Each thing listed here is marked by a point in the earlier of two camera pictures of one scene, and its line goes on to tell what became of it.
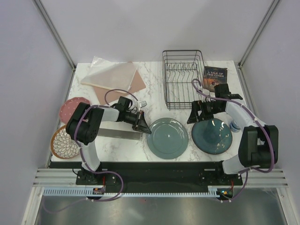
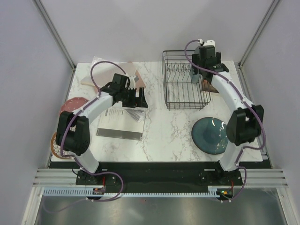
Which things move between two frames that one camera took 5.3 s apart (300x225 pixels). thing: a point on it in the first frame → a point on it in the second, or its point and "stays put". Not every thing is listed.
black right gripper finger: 141,125 → 131,105
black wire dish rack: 183,72 stays put
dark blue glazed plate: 213,136 stays put
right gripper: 197,106 → 196,59
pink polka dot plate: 68,107 stays put
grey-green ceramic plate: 169,138 → 195,78
